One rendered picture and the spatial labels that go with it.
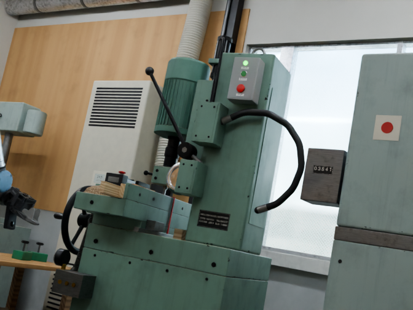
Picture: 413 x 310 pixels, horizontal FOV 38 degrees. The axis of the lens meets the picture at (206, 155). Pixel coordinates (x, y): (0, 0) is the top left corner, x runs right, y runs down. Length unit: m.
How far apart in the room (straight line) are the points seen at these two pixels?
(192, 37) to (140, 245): 2.18
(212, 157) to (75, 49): 2.97
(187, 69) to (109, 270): 0.82
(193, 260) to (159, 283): 0.15
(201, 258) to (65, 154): 2.82
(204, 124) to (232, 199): 0.28
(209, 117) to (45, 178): 2.82
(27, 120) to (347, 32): 2.28
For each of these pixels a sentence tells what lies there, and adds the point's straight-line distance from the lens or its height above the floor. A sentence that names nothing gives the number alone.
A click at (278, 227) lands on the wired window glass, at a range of 3.60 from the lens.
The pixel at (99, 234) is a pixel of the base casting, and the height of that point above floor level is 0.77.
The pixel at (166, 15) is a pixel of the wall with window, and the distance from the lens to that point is 4.48.
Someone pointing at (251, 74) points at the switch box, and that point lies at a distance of 2.12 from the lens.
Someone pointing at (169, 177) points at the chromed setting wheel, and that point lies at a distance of 2.18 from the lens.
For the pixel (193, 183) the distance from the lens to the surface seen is 2.07.
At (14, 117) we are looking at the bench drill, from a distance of 4.50.
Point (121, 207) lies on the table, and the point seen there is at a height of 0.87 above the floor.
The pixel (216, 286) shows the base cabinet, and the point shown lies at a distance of 1.97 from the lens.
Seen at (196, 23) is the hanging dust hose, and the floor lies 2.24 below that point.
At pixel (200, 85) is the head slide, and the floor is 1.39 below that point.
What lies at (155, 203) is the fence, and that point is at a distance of 2.20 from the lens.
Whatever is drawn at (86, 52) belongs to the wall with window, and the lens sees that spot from 4.87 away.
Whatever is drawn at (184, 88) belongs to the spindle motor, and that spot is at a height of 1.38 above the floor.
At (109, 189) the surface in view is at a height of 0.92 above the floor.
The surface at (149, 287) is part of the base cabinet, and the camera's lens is 2.08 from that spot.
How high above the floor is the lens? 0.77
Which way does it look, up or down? 9 degrees up
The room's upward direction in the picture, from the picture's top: 11 degrees clockwise
